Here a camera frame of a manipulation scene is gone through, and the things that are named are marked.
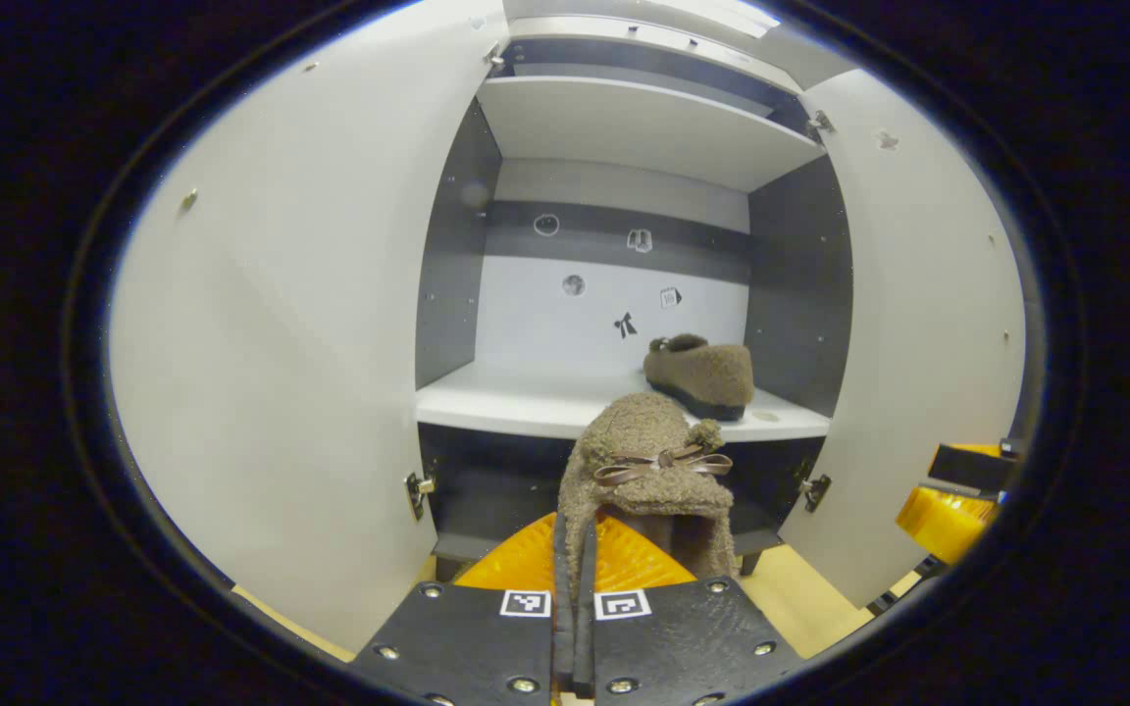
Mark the brown fuzzy shoe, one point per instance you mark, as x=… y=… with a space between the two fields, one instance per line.
x=639 y=431
x=702 y=378

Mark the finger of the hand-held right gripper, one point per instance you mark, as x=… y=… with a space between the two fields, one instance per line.
x=948 y=520

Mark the white cabinet door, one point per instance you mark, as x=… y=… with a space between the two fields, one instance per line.
x=281 y=343
x=918 y=343

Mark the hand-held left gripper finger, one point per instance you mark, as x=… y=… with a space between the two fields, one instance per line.
x=562 y=637
x=585 y=637

